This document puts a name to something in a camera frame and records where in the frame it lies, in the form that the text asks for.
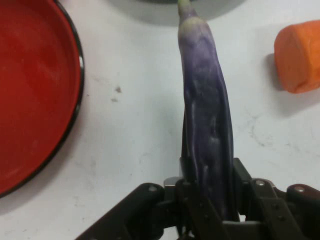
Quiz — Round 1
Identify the red plate with black rim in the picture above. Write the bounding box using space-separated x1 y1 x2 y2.
0 0 85 200

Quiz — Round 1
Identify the orange toy carrot chunk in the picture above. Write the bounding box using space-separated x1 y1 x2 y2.
273 19 320 95

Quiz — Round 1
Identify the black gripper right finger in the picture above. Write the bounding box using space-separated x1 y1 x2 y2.
232 157 320 240

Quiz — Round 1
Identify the purple toy eggplant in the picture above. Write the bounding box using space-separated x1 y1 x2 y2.
176 0 241 223

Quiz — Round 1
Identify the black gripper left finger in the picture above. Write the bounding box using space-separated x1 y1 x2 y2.
76 156 225 240

